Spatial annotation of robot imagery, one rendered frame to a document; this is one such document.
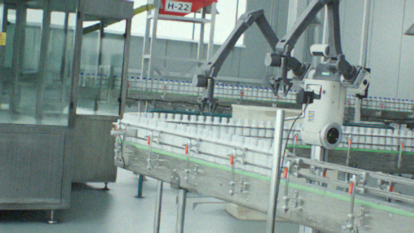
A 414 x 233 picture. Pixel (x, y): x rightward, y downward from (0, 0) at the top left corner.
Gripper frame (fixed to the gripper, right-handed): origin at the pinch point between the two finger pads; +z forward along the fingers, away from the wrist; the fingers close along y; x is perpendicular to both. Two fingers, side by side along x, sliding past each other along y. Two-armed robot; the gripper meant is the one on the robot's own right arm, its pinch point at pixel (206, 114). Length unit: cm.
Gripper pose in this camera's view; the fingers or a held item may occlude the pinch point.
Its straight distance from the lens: 453.9
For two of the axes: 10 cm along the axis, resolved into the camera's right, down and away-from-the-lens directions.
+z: -1.0, 9.9, 0.4
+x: 5.2, 0.9, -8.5
